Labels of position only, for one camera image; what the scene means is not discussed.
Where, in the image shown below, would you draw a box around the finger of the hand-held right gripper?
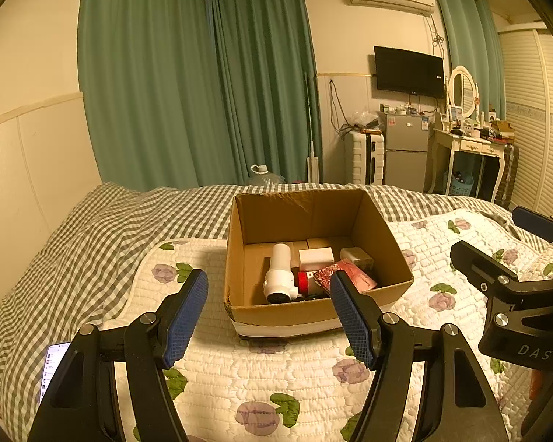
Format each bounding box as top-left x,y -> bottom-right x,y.
511,206 -> 553,245
450,239 -> 521,296

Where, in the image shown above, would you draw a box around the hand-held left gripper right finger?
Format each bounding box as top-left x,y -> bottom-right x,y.
329,270 -> 510,442

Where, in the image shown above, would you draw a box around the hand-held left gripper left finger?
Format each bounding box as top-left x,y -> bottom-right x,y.
28,268 -> 209,442

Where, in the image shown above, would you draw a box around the red patterned pouch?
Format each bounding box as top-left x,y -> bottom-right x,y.
313,259 -> 378,293

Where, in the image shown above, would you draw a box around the white bottle with red cap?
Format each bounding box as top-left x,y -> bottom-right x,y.
297,271 -> 325,296

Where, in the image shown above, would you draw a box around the small pale case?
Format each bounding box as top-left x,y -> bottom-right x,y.
340,247 -> 375,270

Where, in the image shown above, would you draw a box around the white power adapter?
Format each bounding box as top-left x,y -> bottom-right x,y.
298,248 -> 335,271

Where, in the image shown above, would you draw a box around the cardboard box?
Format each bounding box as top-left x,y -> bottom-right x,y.
224,189 -> 415,339

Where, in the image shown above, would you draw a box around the white cylindrical device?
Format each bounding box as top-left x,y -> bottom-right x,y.
263,243 -> 301,305

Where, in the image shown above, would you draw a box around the blue plastic basket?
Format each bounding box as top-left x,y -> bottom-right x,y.
443,170 -> 473,196

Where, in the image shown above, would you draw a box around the white louvred wardrobe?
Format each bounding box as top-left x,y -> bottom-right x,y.
497,28 -> 553,222

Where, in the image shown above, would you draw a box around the floral quilted blanket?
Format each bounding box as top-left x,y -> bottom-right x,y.
101,209 -> 553,442

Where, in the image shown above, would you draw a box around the white dressing table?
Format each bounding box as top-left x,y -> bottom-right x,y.
427,126 -> 517,201

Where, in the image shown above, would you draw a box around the silver small fridge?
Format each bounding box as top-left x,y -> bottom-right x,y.
383,111 -> 431,189

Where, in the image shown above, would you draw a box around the smartphone with lit screen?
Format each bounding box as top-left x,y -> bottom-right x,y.
39,341 -> 72,408

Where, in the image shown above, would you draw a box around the white suitcase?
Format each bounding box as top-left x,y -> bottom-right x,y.
343,130 -> 385,186

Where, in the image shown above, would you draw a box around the white oval mirror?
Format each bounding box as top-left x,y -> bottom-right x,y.
448,65 -> 475,120

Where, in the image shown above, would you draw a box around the clear water jug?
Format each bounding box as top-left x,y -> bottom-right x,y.
249,164 -> 286,187

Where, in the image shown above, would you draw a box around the light green window curtain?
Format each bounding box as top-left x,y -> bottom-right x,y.
432,0 -> 507,120

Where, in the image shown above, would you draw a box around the wide green curtain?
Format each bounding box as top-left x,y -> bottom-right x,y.
77,0 -> 240,192

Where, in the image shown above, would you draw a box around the narrow green curtain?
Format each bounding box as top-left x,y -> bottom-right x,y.
205,0 -> 323,185

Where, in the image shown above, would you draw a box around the black wall television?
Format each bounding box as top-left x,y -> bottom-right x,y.
374,46 -> 445,99

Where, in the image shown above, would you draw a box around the hanging wall cables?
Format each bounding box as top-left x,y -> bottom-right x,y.
328,79 -> 346,136

